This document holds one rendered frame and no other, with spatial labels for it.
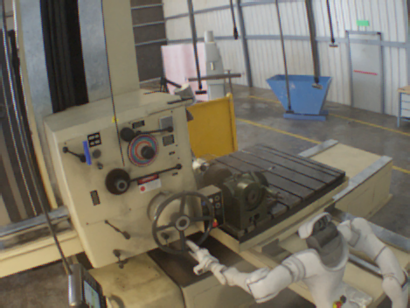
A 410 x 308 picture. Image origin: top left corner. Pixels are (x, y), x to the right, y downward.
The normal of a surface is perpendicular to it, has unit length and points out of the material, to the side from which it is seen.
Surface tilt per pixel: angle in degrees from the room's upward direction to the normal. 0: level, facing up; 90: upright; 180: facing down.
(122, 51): 90
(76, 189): 90
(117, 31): 90
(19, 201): 90
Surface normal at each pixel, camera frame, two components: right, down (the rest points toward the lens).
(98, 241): 0.52, 0.23
